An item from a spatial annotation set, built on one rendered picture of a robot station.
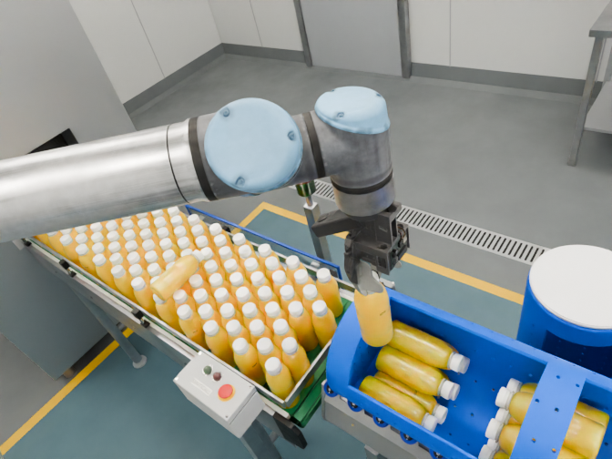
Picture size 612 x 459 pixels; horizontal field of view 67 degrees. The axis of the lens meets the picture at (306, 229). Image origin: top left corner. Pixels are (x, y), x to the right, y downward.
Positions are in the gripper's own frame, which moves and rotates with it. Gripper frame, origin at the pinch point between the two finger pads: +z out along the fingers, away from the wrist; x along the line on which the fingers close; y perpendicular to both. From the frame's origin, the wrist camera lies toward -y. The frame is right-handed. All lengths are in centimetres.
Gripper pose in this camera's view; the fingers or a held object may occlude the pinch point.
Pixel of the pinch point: (368, 280)
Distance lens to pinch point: 85.5
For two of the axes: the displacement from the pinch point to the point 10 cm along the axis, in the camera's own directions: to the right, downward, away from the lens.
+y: 7.8, 2.9, -5.5
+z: 2.0, 7.2, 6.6
